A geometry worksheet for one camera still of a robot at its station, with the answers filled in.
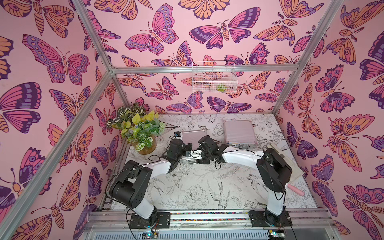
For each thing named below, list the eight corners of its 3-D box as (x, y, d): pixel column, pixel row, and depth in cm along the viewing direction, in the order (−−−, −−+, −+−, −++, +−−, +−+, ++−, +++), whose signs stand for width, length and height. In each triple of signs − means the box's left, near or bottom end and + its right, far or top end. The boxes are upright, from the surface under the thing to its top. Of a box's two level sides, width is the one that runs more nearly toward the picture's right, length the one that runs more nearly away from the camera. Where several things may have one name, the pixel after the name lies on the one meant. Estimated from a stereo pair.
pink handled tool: (286, 187, 86) (289, 185, 83) (287, 185, 86) (289, 183, 84) (301, 196, 82) (304, 194, 80) (301, 194, 83) (305, 192, 81)
